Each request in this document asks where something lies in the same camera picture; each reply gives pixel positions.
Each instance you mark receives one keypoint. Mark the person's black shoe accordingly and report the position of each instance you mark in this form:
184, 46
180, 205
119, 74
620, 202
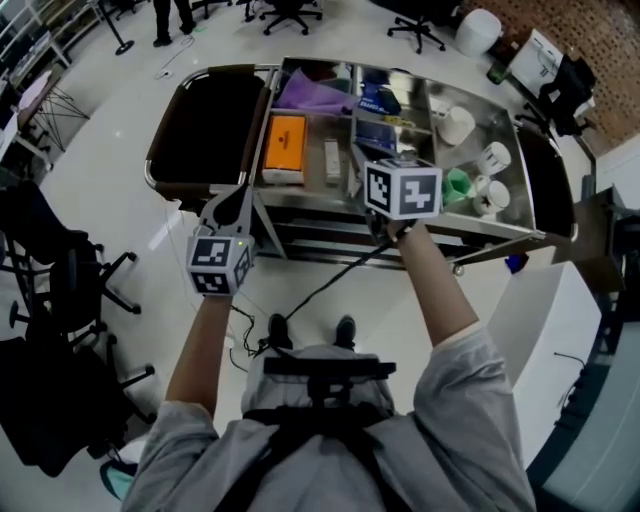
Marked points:
346, 331
280, 331

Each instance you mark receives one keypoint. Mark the green cup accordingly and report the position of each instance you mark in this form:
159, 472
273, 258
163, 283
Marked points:
457, 187

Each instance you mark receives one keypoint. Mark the stainless steel service cart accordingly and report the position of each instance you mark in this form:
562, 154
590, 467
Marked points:
310, 220

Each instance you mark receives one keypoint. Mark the black chest harness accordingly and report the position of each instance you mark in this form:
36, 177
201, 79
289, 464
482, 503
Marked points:
320, 445

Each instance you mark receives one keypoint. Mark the white cup with star print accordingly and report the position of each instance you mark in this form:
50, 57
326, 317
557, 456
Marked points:
492, 197

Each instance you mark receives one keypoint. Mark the small white box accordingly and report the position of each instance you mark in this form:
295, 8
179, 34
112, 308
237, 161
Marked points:
332, 162

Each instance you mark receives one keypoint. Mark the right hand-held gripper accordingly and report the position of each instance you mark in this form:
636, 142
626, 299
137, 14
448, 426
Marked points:
405, 192

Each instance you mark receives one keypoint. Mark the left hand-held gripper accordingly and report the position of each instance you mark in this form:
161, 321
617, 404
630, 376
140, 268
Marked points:
215, 265

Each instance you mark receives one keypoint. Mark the dark green bin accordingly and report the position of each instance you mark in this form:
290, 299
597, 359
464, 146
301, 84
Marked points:
498, 73

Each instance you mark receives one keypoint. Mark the teal and black bag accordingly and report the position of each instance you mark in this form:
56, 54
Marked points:
117, 480

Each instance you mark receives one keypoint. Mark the orange box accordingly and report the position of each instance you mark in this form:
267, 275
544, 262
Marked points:
284, 145

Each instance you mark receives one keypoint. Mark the white cardboard box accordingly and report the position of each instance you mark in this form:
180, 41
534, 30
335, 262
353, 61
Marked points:
534, 60

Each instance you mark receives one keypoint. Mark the black gooseneck microphone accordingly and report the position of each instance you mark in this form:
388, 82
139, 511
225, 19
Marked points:
575, 385

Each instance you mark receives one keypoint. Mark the person's right forearm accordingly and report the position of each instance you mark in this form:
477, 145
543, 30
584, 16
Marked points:
435, 285

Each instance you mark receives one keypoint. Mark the dark side table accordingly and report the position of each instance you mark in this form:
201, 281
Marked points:
610, 235

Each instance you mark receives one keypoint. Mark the person's left forearm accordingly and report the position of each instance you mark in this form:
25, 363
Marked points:
200, 350

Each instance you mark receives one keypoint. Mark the white glossy counter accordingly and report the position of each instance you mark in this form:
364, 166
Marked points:
550, 340

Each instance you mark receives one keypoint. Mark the dark blue packet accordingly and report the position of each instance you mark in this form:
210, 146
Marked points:
377, 100

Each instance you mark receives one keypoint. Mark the blue object on floor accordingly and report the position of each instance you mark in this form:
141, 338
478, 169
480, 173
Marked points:
516, 263

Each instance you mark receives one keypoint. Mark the black stanchion post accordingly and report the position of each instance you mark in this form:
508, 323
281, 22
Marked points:
120, 30

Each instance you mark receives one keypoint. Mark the person's left black shoe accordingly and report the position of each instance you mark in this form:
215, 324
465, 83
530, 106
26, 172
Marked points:
280, 331

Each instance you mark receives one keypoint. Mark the black waist-mounted device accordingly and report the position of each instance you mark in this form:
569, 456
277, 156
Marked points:
330, 367

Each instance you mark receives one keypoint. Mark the black chair with jacket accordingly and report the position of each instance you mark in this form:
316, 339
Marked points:
567, 95

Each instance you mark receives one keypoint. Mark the white shelving unit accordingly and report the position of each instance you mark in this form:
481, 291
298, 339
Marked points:
27, 35

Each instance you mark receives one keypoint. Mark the plain white cup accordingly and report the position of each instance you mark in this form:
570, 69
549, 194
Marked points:
456, 126

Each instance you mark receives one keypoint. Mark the person's grey sweatshirt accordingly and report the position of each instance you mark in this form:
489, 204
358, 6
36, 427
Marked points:
465, 425

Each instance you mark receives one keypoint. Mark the person's grey trousers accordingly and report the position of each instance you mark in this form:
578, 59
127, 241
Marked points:
295, 390

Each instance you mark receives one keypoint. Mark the pink cloth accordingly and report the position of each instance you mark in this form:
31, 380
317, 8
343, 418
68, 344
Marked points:
35, 87

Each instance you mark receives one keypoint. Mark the black office chair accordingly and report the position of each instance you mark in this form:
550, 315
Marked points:
417, 32
55, 250
290, 15
212, 6
55, 400

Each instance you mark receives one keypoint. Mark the white cup with striped print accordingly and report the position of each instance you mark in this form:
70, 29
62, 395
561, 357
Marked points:
495, 157

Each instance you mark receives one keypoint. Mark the yellow patterned packet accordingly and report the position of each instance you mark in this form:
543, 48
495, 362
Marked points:
399, 121

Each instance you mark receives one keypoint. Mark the person's right black shoe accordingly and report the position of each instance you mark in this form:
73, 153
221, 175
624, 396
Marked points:
346, 331

